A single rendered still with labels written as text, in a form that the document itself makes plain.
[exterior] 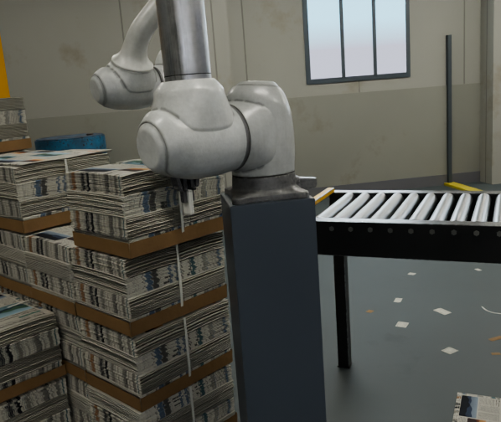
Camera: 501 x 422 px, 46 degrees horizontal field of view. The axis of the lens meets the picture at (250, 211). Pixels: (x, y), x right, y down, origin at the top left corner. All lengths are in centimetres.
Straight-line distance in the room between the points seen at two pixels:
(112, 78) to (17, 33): 486
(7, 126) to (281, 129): 161
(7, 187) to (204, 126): 106
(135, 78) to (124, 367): 84
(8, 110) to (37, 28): 358
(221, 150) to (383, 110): 541
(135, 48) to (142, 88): 9
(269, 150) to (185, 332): 71
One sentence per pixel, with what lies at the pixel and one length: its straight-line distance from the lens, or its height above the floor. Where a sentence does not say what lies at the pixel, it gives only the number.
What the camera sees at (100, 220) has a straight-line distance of 168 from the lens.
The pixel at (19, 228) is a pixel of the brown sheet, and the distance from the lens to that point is 213.
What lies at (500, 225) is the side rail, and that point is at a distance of 191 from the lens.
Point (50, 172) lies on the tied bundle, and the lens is 214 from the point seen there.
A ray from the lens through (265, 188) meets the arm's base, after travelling 136.
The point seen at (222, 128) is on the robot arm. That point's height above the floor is 118.
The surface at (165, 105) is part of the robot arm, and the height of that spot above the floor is 124.
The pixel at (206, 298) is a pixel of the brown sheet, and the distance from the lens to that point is 185.
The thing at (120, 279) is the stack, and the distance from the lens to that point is 167.
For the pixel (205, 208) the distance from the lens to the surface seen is 176.
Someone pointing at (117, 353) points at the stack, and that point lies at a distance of 181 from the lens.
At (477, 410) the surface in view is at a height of 1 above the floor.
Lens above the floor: 127
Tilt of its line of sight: 12 degrees down
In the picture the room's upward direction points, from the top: 4 degrees counter-clockwise
